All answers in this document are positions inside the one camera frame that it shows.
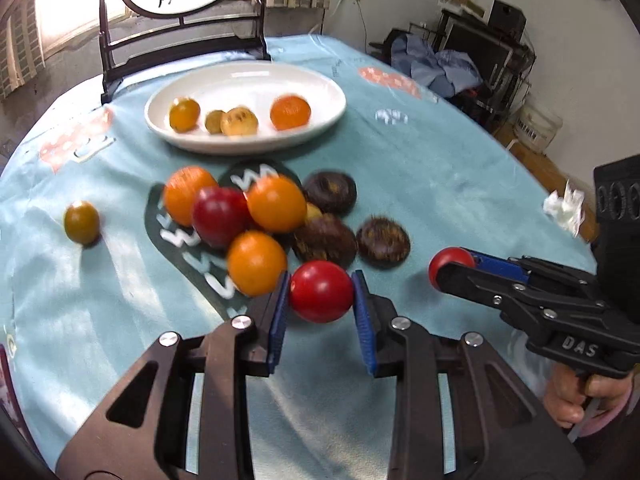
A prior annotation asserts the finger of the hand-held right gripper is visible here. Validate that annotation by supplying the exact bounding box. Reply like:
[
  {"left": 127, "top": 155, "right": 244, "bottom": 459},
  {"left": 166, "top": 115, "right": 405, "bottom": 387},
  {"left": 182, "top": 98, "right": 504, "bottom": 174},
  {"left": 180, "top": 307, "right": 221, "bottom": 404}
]
[
  {"left": 469, "top": 249, "right": 599, "bottom": 292},
  {"left": 434, "top": 259, "right": 557, "bottom": 332}
]

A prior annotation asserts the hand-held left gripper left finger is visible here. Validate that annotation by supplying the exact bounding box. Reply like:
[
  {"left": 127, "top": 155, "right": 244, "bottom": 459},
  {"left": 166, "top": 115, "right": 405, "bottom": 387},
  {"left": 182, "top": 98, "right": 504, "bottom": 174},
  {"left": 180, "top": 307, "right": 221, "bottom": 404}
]
[{"left": 55, "top": 270, "right": 291, "bottom": 480}]

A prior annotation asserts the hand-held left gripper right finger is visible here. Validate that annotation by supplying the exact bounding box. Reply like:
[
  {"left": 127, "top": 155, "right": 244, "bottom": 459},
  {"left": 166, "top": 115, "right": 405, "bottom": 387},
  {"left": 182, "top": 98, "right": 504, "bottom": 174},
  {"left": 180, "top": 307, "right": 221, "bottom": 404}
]
[{"left": 350, "top": 270, "right": 587, "bottom": 480}]

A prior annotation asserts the small red round fruit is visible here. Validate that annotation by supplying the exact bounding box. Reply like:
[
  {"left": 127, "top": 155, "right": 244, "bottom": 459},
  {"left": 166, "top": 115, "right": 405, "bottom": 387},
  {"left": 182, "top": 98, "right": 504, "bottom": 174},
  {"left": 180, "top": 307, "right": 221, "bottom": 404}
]
[{"left": 428, "top": 246, "right": 476, "bottom": 291}]

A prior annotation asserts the large red round fruit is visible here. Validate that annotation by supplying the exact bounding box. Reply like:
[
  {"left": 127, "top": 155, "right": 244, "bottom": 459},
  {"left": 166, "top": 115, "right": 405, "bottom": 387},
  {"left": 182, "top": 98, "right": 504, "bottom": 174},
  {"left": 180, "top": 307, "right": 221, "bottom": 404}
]
[{"left": 289, "top": 260, "right": 355, "bottom": 324}]

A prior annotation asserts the white oval plate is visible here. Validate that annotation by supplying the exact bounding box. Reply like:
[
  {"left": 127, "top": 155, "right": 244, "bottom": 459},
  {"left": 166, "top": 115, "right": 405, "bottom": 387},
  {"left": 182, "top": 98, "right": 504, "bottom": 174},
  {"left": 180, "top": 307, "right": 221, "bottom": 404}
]
[{"left": 144, "top": 62, "right": 347, "bottom": 156}]

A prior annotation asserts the person's right hand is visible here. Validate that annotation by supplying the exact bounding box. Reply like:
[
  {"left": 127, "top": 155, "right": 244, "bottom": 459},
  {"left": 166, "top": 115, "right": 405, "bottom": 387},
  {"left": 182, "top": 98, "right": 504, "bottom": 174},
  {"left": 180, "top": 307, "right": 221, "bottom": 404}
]
[{"left": 543, "top": 360, "right": 638, "bottom": 429}]

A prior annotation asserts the orange tangerine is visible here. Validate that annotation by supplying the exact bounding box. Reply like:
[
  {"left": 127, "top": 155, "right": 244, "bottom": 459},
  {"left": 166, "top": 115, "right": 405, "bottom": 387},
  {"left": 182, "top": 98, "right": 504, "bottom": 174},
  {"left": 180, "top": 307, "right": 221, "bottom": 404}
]
[
  {"left": 163, "top": 166, "right": 219, "bottom": 227},
  {"left": 246, "top": 174, "right": 308, "bottom": 234},
  {"left": 226, "top": 230, "right": 288, "bottom": 297},
  {"left": 270, "top": 94, "right": 312, "bottom": 131}
]

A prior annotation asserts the crumpled white tissue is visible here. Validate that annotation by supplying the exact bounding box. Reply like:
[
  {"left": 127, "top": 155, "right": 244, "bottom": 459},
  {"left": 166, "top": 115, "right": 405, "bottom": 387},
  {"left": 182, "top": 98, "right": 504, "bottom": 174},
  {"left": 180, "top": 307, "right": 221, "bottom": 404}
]
[{"left": 542, "top": 180, "right": 587, "bottom": 237}]

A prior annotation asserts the dark brown round fruit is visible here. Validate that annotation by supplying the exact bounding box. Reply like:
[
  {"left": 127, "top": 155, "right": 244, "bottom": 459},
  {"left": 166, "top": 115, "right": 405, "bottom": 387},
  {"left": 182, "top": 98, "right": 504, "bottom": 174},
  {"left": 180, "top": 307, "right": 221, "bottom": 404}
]
[
  {"left": 302, "top": 170, "right": 358, "bottom": 215},
  {"left": 291, "top": 214, "right": 358, "bottom": 268},
  {"left": 356, "top": 216, "right": 412, "bottom": 268}
]

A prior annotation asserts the dark red round fruit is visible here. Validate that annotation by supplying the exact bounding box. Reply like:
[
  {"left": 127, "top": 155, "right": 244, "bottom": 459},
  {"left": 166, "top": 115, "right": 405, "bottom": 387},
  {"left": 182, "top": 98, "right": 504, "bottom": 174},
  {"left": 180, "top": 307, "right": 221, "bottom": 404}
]
[{"left": 191, "top": 186, "right": 251, "bottom": 250}]

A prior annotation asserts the light blue printed tablecloth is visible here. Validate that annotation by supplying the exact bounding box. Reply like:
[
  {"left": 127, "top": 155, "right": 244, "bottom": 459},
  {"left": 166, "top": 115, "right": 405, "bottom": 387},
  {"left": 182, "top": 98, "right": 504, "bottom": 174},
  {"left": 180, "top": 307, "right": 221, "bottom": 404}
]
[{"left": 0, "top": 34, "right": 601, "bottom": 480}]

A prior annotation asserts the black metal rack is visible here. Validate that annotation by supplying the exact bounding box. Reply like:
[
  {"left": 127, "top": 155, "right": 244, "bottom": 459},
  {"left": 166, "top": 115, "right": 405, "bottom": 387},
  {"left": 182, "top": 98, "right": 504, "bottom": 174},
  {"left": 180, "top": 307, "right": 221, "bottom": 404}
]
[{"left": 409, "top": 10, "right": 537, "bottom": 128}]

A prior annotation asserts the tan speckled fruit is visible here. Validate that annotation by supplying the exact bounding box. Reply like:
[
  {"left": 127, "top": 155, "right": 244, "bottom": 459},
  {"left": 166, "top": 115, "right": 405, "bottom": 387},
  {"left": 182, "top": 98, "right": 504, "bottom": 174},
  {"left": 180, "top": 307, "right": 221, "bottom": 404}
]
[{"left": 220, "top": 106, "right": 259, "bottom": 137}]

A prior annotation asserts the blue cloth pile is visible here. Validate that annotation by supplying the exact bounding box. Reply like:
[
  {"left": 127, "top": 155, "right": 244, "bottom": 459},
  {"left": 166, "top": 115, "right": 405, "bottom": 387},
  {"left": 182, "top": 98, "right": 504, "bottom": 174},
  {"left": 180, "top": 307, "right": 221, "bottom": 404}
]
[{"left": 390, "top": 34, "right": 485, "bottom": 97}]

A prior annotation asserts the yellow-green round fruit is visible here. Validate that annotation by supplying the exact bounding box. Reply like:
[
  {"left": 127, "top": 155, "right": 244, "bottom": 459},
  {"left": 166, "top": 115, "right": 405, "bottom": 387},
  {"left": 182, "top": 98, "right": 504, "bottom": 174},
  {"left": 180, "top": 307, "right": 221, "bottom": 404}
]
[
  {"left": 168, "top": 97, "right": 201, "bottom": 133},
  {"left": 63, "top": 200, "right": 101, "bottom": 246}
]

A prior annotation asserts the black speaker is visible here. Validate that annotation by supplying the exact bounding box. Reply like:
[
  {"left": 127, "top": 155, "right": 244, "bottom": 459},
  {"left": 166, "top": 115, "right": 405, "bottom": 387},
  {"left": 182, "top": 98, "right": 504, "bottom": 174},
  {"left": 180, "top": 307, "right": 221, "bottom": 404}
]
[{"left": 487, "top": 0, "right": 527, "bottom": 43}]

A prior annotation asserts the black chair with painted back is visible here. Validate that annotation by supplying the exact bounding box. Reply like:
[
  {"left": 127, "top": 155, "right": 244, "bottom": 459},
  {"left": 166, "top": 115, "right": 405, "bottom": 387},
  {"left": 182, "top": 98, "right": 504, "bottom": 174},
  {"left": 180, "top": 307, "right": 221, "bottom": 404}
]
[{"left": 99, "top": 0, "right": 272, "bottom": 107}]

